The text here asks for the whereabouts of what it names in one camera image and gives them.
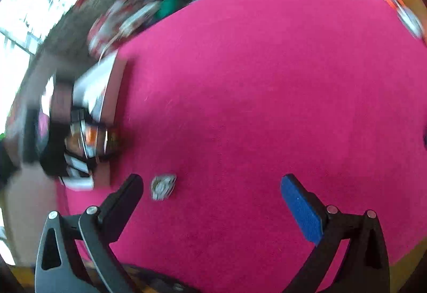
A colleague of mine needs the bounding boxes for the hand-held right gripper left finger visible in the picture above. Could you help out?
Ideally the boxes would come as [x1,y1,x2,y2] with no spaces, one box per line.
[35,174,144,293]

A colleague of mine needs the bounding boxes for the window with metal grille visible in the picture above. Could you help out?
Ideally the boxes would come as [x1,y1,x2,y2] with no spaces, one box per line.
[0,0,90,56]

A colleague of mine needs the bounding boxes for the pink tablecloth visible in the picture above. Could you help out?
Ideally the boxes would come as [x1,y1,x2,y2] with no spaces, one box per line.
[55,0,427,293]

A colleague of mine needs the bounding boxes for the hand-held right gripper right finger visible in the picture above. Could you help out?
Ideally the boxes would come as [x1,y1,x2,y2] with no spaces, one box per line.
[280,174,390,293]

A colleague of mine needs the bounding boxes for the small silver item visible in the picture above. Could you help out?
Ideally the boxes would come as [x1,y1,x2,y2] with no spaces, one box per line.
[151,173,177,201]

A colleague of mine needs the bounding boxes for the colourful snack packets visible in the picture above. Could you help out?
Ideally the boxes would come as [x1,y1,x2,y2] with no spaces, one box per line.
[65,121,121,165]

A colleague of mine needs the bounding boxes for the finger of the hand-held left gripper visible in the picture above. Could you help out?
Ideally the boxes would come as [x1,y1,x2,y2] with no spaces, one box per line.
[39,82,74,177]

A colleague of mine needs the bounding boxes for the round red white cushion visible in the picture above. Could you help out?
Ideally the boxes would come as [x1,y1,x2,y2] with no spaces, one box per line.
[87,0,161,56]

